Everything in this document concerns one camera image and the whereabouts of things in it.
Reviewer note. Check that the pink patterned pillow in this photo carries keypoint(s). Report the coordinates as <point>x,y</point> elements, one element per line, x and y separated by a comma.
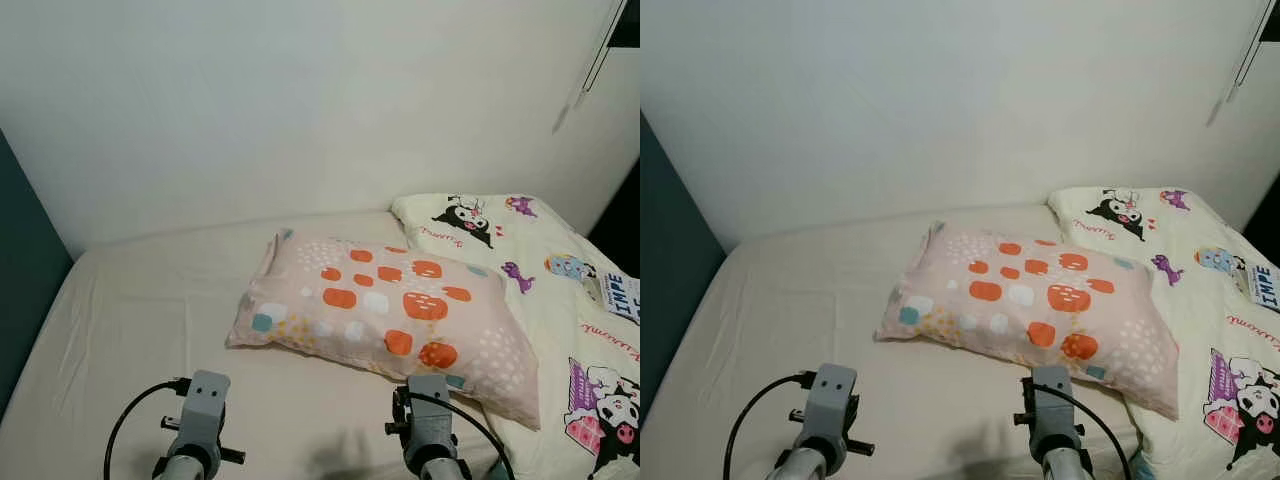
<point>1040,300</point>
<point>390,310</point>

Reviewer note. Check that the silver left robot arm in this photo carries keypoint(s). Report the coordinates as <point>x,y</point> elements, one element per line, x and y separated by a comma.
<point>810,465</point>
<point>185,468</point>

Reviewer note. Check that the white book blue letters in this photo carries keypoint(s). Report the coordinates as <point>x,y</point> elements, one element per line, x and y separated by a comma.
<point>622,298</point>
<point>1262,288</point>

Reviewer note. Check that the bed with cream sheet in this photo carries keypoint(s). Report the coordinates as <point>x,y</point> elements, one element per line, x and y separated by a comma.
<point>800,300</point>
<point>150,320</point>

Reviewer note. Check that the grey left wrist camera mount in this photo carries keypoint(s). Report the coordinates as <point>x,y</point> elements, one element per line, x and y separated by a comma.
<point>205,410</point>
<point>833,400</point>

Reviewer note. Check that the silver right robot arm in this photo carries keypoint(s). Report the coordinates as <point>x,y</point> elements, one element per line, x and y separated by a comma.
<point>445,470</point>
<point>1068,465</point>

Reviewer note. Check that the teal upholstered headboard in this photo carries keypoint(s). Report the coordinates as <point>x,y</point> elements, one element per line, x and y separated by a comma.
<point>25,280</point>
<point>675,280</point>

